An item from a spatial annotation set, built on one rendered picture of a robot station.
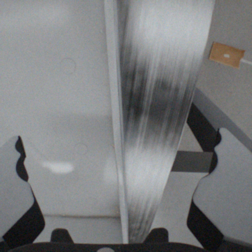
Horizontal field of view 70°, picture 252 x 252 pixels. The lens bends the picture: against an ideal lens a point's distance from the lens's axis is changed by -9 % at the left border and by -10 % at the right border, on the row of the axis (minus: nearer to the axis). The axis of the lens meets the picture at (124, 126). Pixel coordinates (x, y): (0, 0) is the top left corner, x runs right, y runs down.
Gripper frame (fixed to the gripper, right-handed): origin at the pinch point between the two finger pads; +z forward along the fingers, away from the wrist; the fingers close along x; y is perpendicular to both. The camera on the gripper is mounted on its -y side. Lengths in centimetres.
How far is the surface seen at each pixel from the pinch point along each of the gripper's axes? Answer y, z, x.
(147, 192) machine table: 9.6, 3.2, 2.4
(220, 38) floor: -2, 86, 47
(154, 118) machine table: 1.0, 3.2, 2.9
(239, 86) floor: 23, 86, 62
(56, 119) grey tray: 0.6, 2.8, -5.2
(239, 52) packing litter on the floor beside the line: 4, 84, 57
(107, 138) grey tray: 2.6, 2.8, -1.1
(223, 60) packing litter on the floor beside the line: 9, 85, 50
